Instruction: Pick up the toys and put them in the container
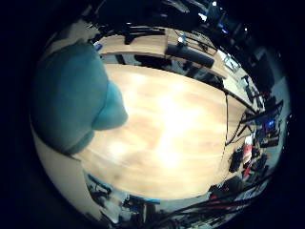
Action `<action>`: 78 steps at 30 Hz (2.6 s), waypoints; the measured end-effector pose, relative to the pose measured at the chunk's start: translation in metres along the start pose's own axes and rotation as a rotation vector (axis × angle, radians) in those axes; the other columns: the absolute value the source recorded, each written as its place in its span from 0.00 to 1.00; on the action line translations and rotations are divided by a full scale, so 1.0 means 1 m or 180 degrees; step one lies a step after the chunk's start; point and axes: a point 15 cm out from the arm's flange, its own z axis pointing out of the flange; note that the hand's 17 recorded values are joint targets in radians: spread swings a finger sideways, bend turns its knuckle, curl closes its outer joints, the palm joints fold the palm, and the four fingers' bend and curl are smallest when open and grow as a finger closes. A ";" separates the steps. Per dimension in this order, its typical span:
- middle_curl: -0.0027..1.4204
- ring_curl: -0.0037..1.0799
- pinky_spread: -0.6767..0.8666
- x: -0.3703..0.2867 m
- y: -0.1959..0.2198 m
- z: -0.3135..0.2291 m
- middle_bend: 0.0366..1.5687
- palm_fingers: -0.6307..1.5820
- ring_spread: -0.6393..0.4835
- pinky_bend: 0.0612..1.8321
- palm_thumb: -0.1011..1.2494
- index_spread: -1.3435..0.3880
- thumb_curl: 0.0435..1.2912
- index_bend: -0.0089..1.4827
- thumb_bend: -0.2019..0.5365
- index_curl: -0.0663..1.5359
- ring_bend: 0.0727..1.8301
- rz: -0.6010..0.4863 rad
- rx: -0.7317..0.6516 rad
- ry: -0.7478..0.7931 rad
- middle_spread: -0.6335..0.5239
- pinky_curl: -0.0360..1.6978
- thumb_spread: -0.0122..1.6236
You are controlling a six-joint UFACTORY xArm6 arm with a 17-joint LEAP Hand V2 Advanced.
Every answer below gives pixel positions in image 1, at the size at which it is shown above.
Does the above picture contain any long wooden desk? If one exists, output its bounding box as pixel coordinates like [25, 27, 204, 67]
[94, 27, 233, 79]

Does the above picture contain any black cylinder speaker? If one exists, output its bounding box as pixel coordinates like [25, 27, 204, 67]
[165, 43, 215, 69]

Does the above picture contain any thin black table cable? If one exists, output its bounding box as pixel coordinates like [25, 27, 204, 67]
[224, 93, 231, 146]

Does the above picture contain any red bottle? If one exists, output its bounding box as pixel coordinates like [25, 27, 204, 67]
[242, 135, 254, 165]

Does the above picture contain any teal plush toy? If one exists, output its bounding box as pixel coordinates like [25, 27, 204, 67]
[30, 41, 130, 156]

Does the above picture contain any black desk mount stand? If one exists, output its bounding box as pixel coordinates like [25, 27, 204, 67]
[120, 26, 167, 46]

